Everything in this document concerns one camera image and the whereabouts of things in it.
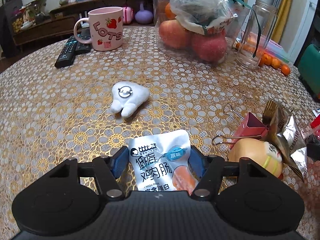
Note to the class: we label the pink strawberry mug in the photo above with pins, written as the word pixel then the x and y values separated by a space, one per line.
pixel 106 28

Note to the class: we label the clear fruit bowl with apples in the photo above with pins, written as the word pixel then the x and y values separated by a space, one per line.
pixel 201 31

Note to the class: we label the black remote control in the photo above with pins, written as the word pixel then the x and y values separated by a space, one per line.
pixel 69 52

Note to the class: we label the white chicken sausage packet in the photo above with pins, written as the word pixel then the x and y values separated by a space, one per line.
pixel 160 162

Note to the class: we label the orange mandarin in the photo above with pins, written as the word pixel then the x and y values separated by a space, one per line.
pixel 285 69

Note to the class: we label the yellow squishy head toy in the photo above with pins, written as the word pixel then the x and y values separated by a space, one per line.
pixel 262 152

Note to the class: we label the pink binder clip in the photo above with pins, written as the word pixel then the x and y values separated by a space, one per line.
pixel 248 127

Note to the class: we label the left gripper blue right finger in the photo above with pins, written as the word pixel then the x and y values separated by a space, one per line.
pixel 209 170

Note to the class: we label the white tooth plush keychain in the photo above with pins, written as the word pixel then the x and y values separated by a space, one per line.
pixel 127 97

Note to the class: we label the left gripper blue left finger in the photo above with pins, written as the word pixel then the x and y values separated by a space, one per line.
pixel 107 170

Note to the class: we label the wooden tv cabinet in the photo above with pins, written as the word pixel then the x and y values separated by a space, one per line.
pixel 63 18

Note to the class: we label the purple gourd vase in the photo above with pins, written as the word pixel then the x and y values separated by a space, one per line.
pixel 143 16

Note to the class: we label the clear glass jar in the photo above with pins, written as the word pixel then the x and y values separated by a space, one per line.
pixel 257 34

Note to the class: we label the silver foil snack bag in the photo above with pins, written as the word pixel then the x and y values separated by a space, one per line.
pixel 283 132

